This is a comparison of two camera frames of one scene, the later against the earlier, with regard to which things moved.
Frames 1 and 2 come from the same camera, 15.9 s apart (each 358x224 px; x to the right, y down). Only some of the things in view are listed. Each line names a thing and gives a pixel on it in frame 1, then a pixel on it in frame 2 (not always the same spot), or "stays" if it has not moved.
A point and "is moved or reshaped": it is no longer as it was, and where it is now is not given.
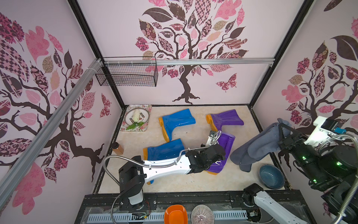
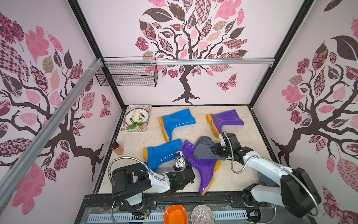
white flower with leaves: x=136 y=117 stays
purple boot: x=230 y=117 stays
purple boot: x=226 y=140 is moved or reshaped
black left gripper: x=202 y=145 to x=188 y=164
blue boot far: x=168 y=122 stays
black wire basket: x=128 y=72 stays
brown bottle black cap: x=117 y=148 stays
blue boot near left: x=169 y=150 stays
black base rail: x=176 y=199 stays
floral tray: x=137 y=118 stays
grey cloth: x=260 y=144 is moved or reshaped
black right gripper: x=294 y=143 to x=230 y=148
